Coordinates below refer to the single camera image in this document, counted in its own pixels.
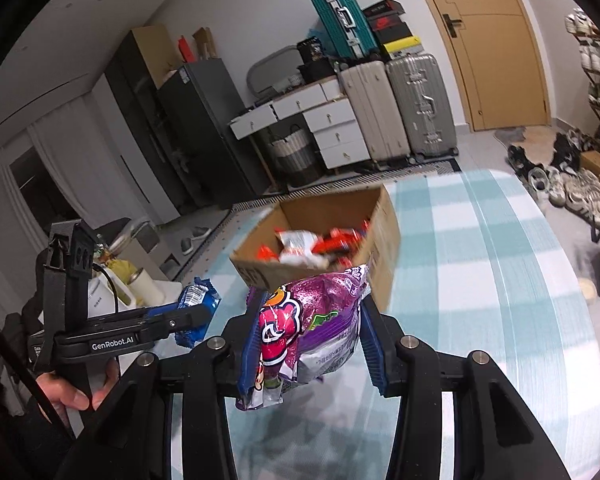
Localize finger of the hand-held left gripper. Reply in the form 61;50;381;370
139;302;182;317
140;306;215;345

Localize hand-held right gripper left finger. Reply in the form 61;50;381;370
72;287;268;480

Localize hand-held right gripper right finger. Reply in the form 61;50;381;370
357;300;573;480

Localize blue cookie pack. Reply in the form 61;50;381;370
175;276;222;348

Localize purple snack bag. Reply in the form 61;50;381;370
235;262;371;411

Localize pile of snack packets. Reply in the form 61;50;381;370
260;220;373;268

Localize person's left forearm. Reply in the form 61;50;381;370
0;400;83;480

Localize person's left hand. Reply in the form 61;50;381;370
34;357;122;428

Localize white cylindrical can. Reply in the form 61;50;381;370
132;270;163;301

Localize blue checked tablecloth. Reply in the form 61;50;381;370
170;167;600;480

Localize white curtain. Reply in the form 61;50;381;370
0;110;148;246

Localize grey refrigerator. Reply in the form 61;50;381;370
156;57;258;206

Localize black wardrobe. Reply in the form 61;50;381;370
104;47;201;216

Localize grey white laundry basket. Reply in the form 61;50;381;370
267;127;323;186

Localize white drawer dresser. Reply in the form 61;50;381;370
229;80;372;171

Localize beige suitcase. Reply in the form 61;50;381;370
339;60;412;166

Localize tan board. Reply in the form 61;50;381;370
131;24;181;90

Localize silver suitcase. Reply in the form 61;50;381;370
385;52;460;158

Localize pile of sneakers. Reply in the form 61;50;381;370
507;130;600;231

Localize brown paper bag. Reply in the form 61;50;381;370
192;27;220;61

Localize black patterned bag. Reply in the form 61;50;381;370
297;40;338;83

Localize yellow and black shoe box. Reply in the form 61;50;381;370
382;35;423;58

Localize wooden door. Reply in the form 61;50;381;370
405;0;551;133

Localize plain black shoe box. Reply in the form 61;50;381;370
375;22;416;46

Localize red and black shoe box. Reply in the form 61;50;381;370
367;14;408;33

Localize teal suitcase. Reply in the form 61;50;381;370
309;0;381;61

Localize black shoe box red stripe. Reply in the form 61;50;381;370
362;0;406;18

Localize rows of assorted shoes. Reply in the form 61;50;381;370
565;7;600;111

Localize grey folded frame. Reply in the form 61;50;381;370
247;45;306;96

